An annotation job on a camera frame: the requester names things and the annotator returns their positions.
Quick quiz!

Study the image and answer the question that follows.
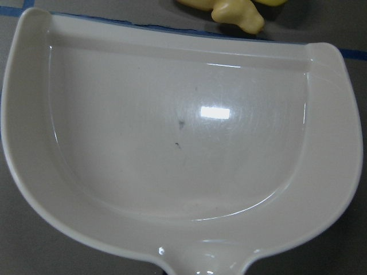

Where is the beige plastic dustpan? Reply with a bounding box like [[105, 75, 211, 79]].
[[1, 8, 363, 274]]

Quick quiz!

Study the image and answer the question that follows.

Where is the tan toy ginger root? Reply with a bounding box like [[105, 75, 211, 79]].
[[178, 0, 265, 34]]

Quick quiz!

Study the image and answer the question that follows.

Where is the yellow toy bell pepper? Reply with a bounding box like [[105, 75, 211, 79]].
[[255, 0, 287, 7]]

